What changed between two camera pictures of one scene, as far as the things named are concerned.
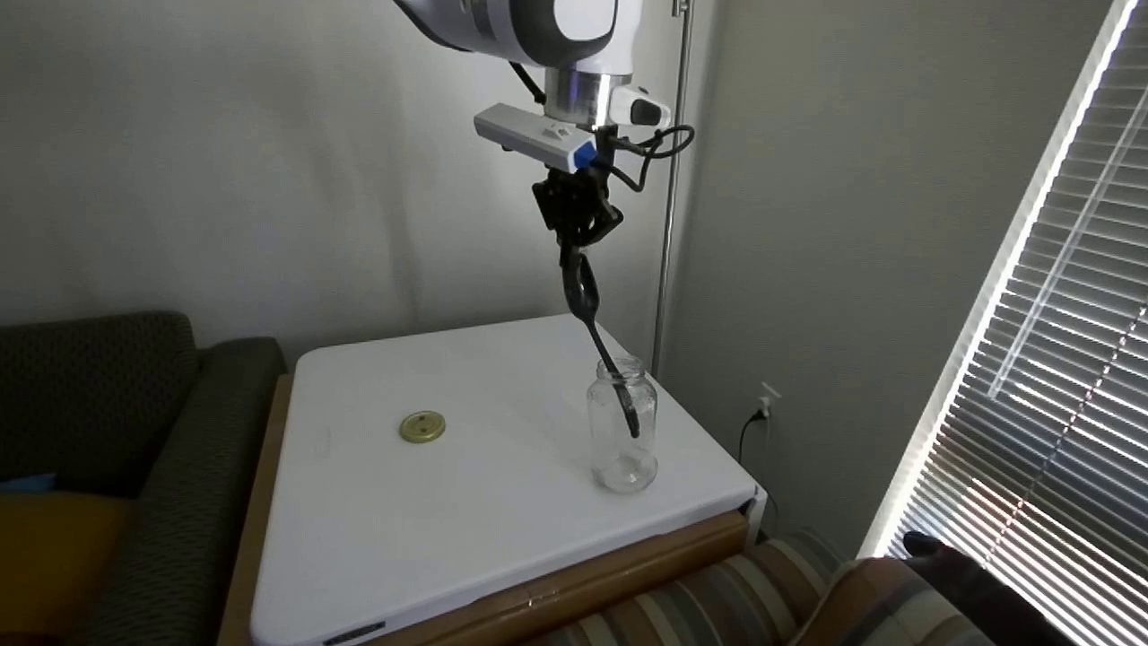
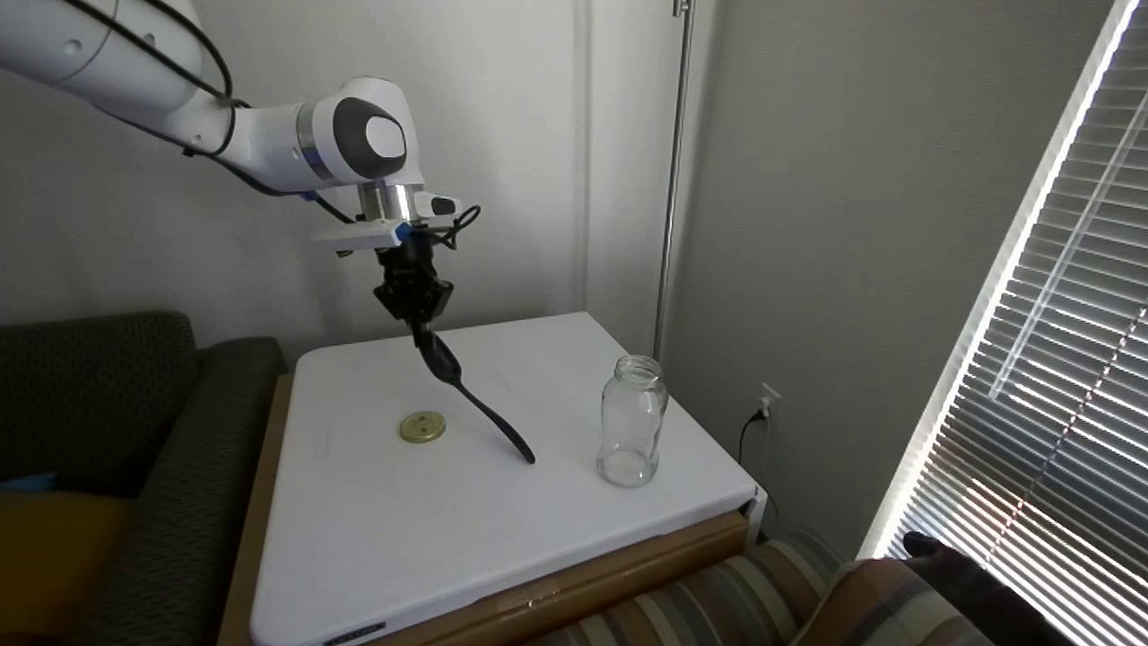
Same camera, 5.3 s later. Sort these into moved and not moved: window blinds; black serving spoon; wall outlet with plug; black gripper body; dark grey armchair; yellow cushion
Moved: black serving spoon; black gripper body
Not moved: wall outlet with plug; yellow cushion; window blinds; dark grey armchair
